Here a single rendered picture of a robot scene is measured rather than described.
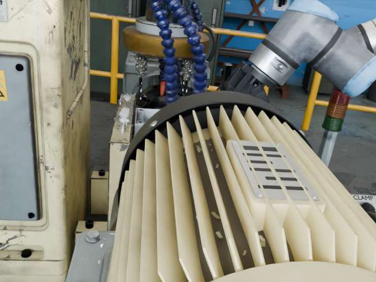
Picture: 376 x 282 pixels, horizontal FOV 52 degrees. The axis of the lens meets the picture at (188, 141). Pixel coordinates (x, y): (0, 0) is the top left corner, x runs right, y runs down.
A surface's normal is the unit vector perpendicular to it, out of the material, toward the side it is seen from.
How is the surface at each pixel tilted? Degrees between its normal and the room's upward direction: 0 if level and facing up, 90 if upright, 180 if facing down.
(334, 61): 99
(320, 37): 79
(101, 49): 90
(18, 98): 90
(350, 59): 72
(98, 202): 90
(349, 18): 90
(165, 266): 42
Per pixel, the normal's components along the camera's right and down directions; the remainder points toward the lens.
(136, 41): -0.56, 0.29
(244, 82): 0.08, 0.42
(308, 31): -0.11, 0.23
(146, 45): -0.33, 0.36
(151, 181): 0.64, -0.72
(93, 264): 0.11, -0.91
